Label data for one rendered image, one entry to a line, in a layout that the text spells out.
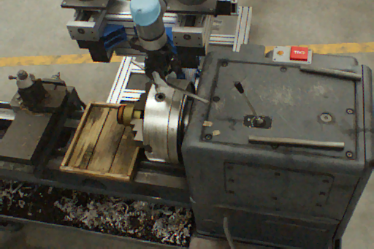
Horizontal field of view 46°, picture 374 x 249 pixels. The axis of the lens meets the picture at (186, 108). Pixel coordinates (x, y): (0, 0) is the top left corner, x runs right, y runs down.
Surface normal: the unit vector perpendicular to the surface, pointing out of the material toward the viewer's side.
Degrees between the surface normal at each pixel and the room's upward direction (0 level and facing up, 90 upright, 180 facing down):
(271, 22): 0
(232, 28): 0
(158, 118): 34
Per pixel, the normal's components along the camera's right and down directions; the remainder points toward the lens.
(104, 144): -0.10, -0.61
